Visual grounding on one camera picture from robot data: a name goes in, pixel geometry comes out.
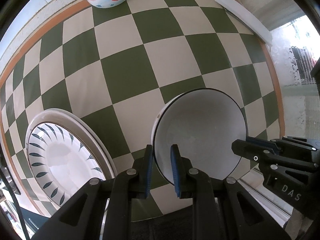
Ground blue striped white plate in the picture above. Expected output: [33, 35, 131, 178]
[26, 122, 106, 206]

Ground plain white bowl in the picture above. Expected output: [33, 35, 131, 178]
[153, 88, 250, 184]

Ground white floral plate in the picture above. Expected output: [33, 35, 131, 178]
[25, 108, 117, 180]

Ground white bowl red flowers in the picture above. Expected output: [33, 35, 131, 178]
[151, 99, 173, 157]

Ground glass sliding door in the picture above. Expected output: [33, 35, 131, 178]
[270, 16, 319, 139]

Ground green checkered table mat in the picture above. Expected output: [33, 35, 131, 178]
[1, 0, 284, 217]

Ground folded white paper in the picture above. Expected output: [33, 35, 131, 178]
[215, 0, 272, 46]

